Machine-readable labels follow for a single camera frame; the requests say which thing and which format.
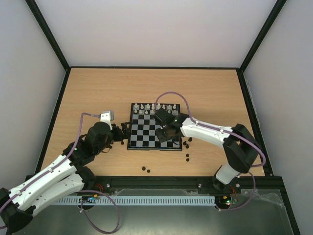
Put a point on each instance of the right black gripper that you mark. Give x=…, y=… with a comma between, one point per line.
x=161, y=133

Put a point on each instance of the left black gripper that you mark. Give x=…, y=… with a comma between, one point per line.
x=120, y=136

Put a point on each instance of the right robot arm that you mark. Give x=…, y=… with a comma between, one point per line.
x=240, y=147

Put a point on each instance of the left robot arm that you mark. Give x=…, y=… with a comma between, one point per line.
x=66, y=175

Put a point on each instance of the left circuit board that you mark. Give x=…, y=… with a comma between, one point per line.
x=89, y=199

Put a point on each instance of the circuit board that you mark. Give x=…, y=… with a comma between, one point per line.
x=228, y=200
x=89, y=199

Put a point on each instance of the right circuit board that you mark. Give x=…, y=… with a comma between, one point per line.
x=228, y=200

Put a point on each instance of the black and silver chessboard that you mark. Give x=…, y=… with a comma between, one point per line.
x=143, y=128

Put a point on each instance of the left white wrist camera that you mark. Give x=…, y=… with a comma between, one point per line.
x=107, y=117

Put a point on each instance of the light blue slotted cable duct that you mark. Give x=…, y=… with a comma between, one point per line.
x=143, y=201

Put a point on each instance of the black aluminium front rail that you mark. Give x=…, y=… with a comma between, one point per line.
x=204, y=185

